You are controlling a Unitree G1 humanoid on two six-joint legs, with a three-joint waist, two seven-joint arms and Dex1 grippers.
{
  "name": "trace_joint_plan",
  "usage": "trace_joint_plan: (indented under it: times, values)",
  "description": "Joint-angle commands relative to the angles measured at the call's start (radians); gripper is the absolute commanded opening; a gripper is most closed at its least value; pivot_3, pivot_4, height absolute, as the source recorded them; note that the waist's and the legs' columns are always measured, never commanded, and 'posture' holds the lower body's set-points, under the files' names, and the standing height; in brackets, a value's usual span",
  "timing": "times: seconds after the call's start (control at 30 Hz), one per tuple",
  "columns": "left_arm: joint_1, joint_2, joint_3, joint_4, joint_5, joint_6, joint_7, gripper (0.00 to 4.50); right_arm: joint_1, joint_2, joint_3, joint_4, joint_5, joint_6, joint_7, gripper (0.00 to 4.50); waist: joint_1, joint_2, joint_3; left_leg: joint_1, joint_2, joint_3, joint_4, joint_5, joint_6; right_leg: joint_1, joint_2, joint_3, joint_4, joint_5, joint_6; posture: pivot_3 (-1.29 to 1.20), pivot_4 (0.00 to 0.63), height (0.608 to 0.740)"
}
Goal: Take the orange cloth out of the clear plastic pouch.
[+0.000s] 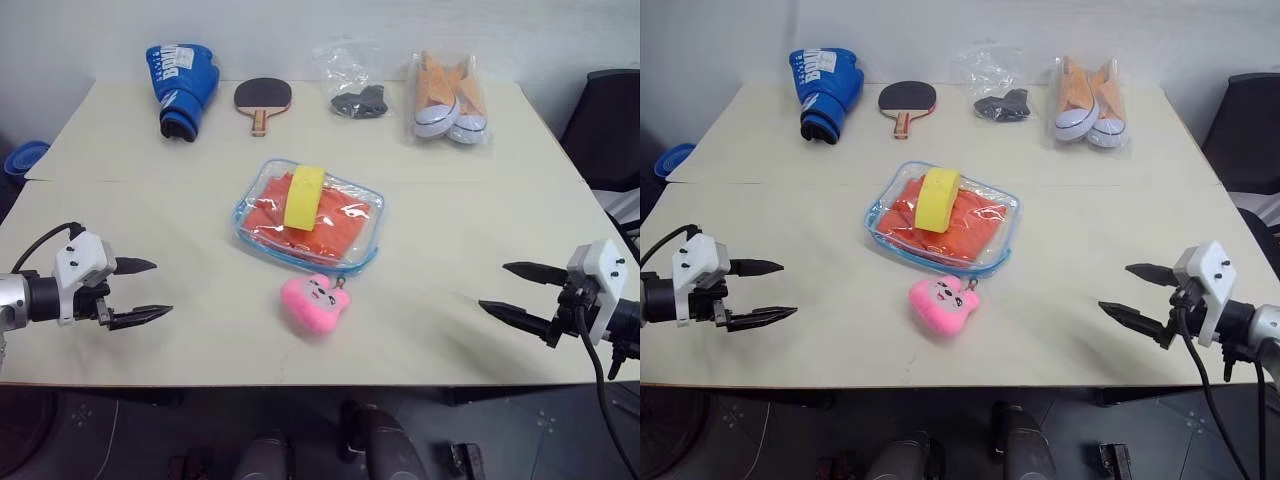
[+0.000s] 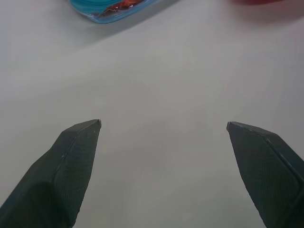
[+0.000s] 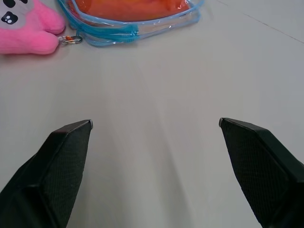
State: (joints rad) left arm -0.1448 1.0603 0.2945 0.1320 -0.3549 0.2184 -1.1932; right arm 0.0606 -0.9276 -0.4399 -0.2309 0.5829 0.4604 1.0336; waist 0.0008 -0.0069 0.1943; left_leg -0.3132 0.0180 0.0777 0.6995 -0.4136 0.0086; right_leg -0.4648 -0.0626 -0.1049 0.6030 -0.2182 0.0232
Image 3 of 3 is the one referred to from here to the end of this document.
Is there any orange item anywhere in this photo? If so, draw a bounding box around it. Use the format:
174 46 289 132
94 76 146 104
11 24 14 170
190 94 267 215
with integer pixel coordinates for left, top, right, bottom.
67 0 193 21

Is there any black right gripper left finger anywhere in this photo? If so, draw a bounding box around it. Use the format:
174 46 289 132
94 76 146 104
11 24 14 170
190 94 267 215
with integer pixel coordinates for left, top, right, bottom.
0 119 94 228

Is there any clear blue-trimmed zipper pouch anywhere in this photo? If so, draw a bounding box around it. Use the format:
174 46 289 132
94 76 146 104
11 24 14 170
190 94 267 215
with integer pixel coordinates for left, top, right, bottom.
56 0 205 48

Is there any silver carabiner clip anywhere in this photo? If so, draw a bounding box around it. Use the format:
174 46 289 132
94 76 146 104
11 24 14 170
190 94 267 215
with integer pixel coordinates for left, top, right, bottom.
58 35 84 46

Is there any pink plush toy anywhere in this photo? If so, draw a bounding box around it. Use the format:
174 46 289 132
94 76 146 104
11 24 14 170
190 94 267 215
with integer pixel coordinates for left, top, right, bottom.
0 0 66 56

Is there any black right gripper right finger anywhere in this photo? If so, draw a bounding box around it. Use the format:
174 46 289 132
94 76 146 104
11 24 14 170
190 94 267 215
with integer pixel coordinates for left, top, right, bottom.
218 117 304 228

